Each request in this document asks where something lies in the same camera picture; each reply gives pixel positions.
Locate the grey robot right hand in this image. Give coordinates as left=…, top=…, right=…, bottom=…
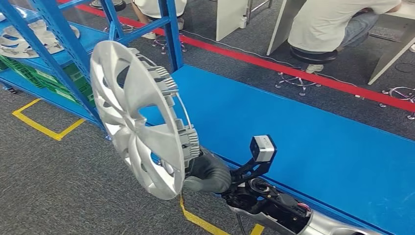
left=183, top=147, right=232, bottom=194

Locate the silver plastic wheel cover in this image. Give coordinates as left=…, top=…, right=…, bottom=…
left=90, top=40, right=201, bottom=201
left=0, top=19, right=81, bottom=59

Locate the blue steel shelf rack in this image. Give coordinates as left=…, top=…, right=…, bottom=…
left=0, top=0, right=127, bottom=130
left=0, top=0, right=415, bottom=235

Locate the yellow floor tape square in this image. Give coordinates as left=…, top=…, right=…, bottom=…
left=179, top=194, right=265, bottom=235

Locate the red boundary strip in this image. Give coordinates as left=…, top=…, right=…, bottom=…
left=56, top=0, right=415, bottom=113

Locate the green plastic crate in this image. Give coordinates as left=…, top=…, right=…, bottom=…
left=0, top=54, right=49, bottom=89
left=48, top=63, right=95, bottom=108

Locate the person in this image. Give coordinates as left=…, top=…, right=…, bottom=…
left=288, top=0, right=403, bottom=74
left=131, top=0, right=188, bottom=40

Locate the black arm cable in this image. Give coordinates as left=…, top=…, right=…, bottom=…
left=236, top=213, right=248, bottom=235

